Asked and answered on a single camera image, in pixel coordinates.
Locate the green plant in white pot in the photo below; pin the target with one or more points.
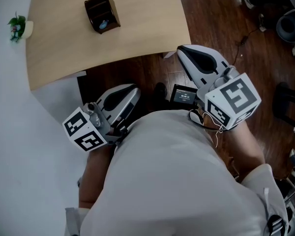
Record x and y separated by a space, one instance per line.
27 28

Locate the person's black shoe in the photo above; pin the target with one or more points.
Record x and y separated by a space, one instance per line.
159 91

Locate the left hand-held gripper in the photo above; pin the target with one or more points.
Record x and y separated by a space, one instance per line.
86 131

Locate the black screen device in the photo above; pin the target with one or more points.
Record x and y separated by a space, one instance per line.
183 97

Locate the grey round chair base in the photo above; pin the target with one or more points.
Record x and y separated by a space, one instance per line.
290 26

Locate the person's right forearm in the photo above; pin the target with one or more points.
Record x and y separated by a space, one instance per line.
245 146

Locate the dark brown wooden desk organizer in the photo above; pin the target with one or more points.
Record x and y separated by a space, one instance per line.
110 6

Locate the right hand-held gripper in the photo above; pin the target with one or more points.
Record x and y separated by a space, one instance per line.
233 99

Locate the white table leg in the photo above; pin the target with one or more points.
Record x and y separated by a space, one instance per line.
168 55
81 74

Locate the black stool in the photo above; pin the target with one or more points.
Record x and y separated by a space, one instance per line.
285 95

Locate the person's white shirt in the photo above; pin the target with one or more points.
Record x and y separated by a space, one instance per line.
162 176

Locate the person's left forearm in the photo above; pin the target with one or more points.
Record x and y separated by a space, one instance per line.
96 176

